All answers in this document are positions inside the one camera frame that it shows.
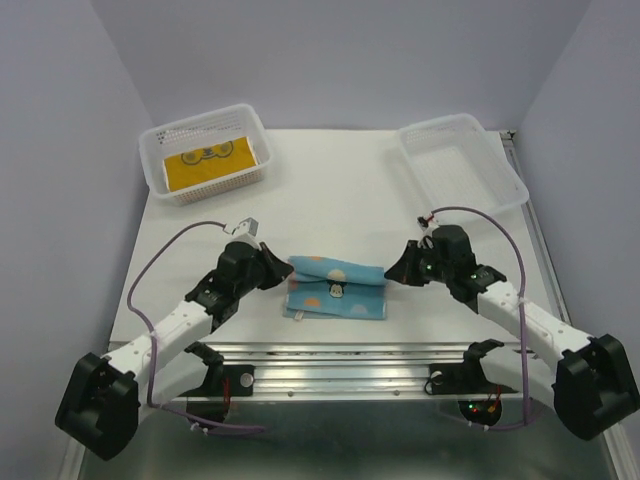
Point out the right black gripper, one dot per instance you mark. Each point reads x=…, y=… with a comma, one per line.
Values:
x=403, y=270

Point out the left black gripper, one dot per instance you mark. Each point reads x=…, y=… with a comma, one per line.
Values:
x=276, y=269

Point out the light blue colourful towel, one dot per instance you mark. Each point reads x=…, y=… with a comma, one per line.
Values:
x=322, y=287

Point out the yellow blue hello towel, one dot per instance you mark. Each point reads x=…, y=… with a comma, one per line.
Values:
x=201, y=165

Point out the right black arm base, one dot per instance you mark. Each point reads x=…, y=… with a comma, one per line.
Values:
x=465, y=377

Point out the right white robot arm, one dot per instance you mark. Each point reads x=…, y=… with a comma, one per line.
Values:
x=586, y=380

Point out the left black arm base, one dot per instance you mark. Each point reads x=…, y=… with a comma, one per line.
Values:
x=212, y=376

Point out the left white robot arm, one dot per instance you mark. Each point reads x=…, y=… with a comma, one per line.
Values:
x=108, y=396

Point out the right white plastic basket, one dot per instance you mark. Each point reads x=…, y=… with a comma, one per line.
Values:
x=454, y=163

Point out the white plastic basket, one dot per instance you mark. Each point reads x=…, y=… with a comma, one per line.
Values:
x=454, y=163
x=198, y=131

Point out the left white plastic basket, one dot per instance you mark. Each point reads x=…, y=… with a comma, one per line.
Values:
x=198, y=131

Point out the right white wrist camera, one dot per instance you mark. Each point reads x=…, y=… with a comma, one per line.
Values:
x=428, y=223

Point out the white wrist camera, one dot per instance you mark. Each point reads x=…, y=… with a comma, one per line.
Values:
x=428, y=223
x=245, y=231

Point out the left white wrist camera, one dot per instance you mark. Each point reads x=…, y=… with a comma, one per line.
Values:
x=245, y=231

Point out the aluminium mounting rail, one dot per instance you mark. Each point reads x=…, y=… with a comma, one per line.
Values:
x=359, y=372

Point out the right aluminium side rail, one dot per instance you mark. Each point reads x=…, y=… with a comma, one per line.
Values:
x=549, y=276

